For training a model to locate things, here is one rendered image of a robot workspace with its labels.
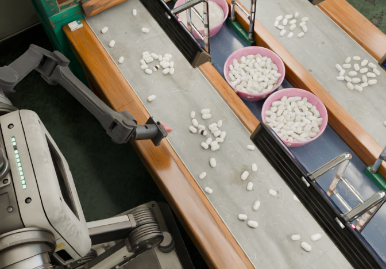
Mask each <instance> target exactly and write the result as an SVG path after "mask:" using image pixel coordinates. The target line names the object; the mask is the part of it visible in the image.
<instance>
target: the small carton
mask: <svg viewBox="0 0 386 269"><path fill-rule="evenodd" d="M68 26H69V28H70V29H71V31H73V30H76V29H78V28H80V27H82V26H83V24H82V22H81V21H80V19H78V20H76V21H74V22H72V23H69V24H68Z"/></svg>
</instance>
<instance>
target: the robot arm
mask: <svg viewBox="0 0 386 269"><path fill-rule="evenodd" d="M69 63H70V61H69V60H68V59H67V58H66V57H65V56H64V55H63V54H62V53H60V52H58V51H54V52H50V51H48V50H46V49H44V48H41V47H39V46H37V45H34V44H31V45H30V46H29V48H28V50H27V51H26V52H25V53H24V54H23V55H21V56H20V57H19V58H18V59H16V60H15V61H13V62H12V63H11V64H9V65H8V66H4V67H0V94H1V95H3V96H5V97H6V98H8V96H9V94H10V93H15V90H13V88H14V86H15V85H16V84H17V83H18V82H19V81H21V80H22V79H23V78H24V77H25V76H26V75H27V74H28V73H30V72H31V70H33V69H35V70H36V71H38V72H40V73H41V77H42V78H43V79H45V80H46V81H47V82H48V83H49V84H50V85H57V83H59V84H60V85H62V86H63V87H64V88H65V89H66V90H67V91H68V92H69V93H70V94H71V95H72V96H73V97H74V98H76V99H77V100H78V101H79V102H80V103H81V104H82V105H83V106H84V107H85V108H86V109H87V110H88V111H89V112H90V113H91V114H92V115H93V116H95V118H96V119H97V120H98V121H99V122H100V123H101V125H102V127H103V128H104V129H105V130H107V131H106V133H107V134H108V135H109V136H110V137H111V140H112V141H113V142H114V143H116V144H122V143H127V142H128V140H130V141H136V140H149V139H151V141H152V143H153V144H154V145H155V147H158V146H159V145H160V141H161V140H162V139H164V138H165V137H167V135H168V134H169V133H170V132H172V130H173V129H172V128H171V127H169V126H167V125H166V124H164V123H163V122H161V121H158V122H155V120H154V119H153V116H152V117H149V118H148V120H147V122H146V123H145V124H142V125H137V121H136V119H135V118H134V117H133V116H132V115H131V113H130V112H129V111H128V110H123V111H121V112H118V113H117V112H115V111H114V110H112V109H111V108H109V107H108V106H107V105H106V104H105V103H104V102H103V101H102V100H100V99H99V98H98V97H97V96H96V95H95V94H94V93H93V92H92V91H91V90H90V89H89V88H88V87H86V86H85V85H84V84H83V83H82V82H81V81H80V80H79V79H78V78H77V77H76V76H75V75H74V74H73V73H72V72H71V71H70V69H69V67H68V65H69Z"/></svg>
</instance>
